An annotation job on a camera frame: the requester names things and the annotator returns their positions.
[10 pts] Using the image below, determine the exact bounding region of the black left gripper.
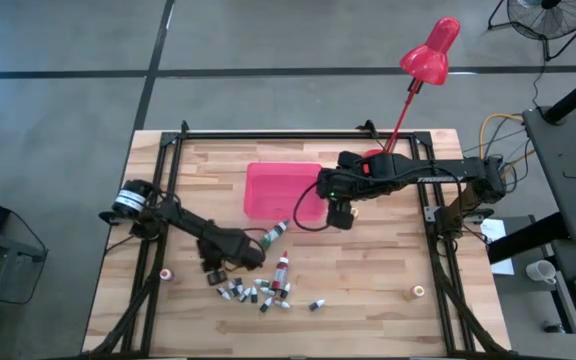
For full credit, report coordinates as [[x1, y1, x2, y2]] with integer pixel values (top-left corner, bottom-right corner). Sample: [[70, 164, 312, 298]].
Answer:
[[196, 228, 268, 274]]

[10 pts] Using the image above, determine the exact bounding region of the large green coloring bottle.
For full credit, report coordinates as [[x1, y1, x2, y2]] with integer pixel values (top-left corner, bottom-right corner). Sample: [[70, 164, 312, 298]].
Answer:
[[259, 219, 290, 250]]

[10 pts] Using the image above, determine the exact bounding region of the large dark red coloring bottle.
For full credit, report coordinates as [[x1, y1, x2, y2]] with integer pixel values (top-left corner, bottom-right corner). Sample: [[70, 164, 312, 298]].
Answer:
[[271, 250, 291, 293]]

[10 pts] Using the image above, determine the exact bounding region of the pink translucent plastic bin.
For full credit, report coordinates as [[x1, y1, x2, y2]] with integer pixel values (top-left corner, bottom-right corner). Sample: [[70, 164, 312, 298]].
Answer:
[[243, 161, 327, 223]]

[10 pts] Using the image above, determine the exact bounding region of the red desk lamp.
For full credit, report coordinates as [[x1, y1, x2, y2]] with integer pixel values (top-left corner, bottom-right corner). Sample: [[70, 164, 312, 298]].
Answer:
[[362, 15, 462, 176]]

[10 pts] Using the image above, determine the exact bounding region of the white paper sheet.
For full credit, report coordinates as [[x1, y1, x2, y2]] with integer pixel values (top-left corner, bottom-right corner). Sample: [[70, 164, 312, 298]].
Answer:
[[479, 217, 517, 277]]

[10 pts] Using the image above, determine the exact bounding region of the white mug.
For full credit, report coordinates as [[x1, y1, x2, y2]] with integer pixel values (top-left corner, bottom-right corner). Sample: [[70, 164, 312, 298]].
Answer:
[[524, 258, 559, 287]]

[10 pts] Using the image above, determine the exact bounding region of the dark grey side desk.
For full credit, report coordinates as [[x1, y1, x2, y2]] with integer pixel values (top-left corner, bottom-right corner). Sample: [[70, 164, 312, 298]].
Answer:
[[521, 104, 576, 246]]

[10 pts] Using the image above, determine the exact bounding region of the black pole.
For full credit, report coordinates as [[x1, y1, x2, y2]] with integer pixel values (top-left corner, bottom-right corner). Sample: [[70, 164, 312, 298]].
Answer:
[[542, 63, 576, 125]]

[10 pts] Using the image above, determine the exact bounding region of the black floor fan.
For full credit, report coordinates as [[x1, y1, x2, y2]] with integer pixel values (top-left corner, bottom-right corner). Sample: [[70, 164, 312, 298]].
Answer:
[[486, 0, 576, 62]]

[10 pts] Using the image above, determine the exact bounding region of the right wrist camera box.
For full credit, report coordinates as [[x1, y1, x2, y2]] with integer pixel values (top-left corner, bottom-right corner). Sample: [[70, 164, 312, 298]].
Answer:
[[325, 199, 355, 231]]

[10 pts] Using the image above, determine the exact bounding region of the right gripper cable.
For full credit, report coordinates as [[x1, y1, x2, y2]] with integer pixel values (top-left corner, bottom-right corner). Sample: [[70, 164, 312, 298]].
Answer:
[[292, 178, 339, 233]]

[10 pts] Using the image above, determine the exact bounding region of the black lamp cord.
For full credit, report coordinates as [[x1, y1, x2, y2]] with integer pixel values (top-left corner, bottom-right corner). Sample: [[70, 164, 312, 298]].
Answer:
[[356, 118, 387, 151]]

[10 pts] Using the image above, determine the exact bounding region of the black aluminium table frame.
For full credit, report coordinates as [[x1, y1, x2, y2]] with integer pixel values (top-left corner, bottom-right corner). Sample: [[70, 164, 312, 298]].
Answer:
[[87, 119, 512, 359]]

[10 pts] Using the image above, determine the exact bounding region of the yellow cable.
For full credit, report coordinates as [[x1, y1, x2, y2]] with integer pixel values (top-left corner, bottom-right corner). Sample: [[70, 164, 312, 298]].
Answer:
[[478, 112, 537, 171]]

